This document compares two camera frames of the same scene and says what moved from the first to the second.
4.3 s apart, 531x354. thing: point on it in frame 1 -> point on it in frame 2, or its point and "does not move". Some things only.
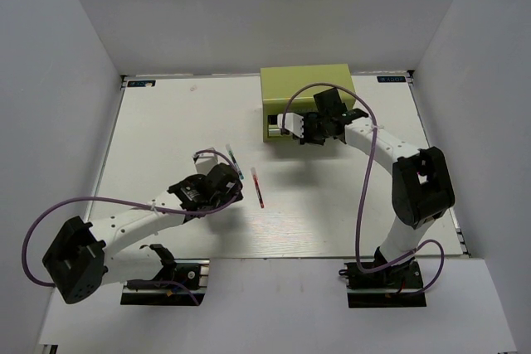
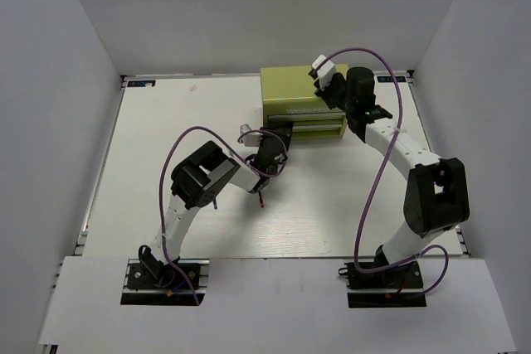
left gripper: [230, 196] -> [284, 131]
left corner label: [141, 83] does not move
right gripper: [307, 138] -> [323, 92]
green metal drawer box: [291, 89] does not move
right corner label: [392, 79] does not move
